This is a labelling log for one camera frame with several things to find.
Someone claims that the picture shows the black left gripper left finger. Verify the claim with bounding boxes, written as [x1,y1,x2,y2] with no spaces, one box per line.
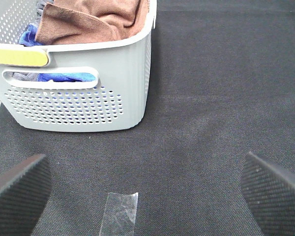
[0,154,52,236]

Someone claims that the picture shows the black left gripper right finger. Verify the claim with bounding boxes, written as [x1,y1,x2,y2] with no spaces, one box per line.
[240,152,295,236]

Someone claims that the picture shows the brown microfibre towel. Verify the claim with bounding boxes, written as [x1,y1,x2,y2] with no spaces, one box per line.
[35,0,149,45]

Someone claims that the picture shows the blue towel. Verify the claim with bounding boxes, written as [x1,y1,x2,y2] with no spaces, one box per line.
[18,24,97,83]

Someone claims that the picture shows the clear tape strip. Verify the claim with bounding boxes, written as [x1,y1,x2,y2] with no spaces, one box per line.
[99,193,138,236]

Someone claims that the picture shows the black table cloth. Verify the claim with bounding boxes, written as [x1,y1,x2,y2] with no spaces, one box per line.
[0,0,295,236]

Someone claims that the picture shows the grey perforated plastic basket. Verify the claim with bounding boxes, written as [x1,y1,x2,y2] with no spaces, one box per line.
[0,0,157,132]

